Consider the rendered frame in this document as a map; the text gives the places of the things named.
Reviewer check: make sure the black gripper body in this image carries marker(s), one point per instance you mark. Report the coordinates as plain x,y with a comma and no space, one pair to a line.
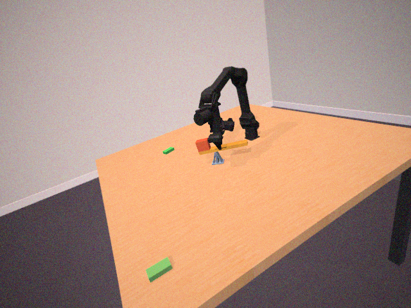
216,135

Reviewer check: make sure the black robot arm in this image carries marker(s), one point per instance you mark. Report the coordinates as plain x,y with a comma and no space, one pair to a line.
207,112

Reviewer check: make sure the green rectangular block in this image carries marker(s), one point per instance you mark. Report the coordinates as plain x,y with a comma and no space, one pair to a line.
158,269

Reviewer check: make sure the green rectangular bar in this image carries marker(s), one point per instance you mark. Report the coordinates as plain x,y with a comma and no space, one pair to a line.
168,150

